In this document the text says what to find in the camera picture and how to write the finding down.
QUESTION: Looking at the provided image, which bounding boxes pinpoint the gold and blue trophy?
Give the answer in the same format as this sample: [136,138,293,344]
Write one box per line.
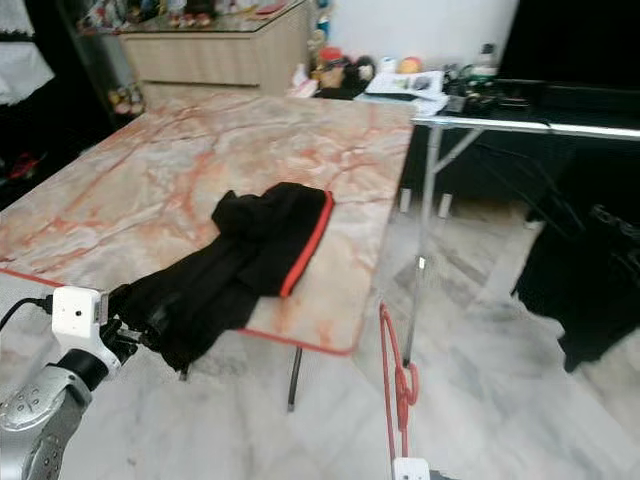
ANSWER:
[310,0,333,43]

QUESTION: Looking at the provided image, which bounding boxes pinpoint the marble pattern folding table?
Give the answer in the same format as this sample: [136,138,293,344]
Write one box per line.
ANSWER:
[0,93,416,411]

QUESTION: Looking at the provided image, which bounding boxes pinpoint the clear bottle with green label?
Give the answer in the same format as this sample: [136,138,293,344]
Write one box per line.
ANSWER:
[473,43,499,83]

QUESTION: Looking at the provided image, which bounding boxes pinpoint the black low television console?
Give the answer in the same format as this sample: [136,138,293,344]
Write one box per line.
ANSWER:
[305,78,640,206]

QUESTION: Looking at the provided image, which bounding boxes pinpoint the light wooden sideboard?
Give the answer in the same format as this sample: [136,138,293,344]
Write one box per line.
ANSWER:
[117,0,311,99]

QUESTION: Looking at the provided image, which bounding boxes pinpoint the clear jar with red lid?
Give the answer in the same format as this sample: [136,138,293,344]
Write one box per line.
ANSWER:
[315,47,346,91]

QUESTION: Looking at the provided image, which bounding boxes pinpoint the black flat screen television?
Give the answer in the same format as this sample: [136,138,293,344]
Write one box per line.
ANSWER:
[500,0,640,89]

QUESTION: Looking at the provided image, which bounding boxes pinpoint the dark glass display cabinet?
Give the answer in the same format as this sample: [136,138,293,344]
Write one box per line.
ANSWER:
[50,0,146,121]

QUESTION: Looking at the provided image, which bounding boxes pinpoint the red plastic clothes hanger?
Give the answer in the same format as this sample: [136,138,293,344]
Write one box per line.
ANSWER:
[378,303,421,463]

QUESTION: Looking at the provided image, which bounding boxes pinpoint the black shirt with red trim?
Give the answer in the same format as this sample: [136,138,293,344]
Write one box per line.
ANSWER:
[108,181,336,373]

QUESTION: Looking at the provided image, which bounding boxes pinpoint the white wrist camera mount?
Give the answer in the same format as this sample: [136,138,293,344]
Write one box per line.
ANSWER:
[50,286,116,369]
[392,457,431,480]

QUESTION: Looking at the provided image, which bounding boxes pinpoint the pink white tissue box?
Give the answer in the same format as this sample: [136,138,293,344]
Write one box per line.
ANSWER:
[292,65,318,96]

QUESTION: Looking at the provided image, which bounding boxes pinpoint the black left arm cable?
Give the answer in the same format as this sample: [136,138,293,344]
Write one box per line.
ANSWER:
[0,295,56,331]

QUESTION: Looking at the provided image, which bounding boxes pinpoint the black mouse ear toys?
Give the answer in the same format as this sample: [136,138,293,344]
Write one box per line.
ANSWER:
[343,55,373,93]

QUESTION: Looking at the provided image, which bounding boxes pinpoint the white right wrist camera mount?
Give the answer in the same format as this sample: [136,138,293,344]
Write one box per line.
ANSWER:
[392,457,431,480]

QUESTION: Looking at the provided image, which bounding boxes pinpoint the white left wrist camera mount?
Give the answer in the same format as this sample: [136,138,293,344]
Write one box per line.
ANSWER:
[50,286,116,369]

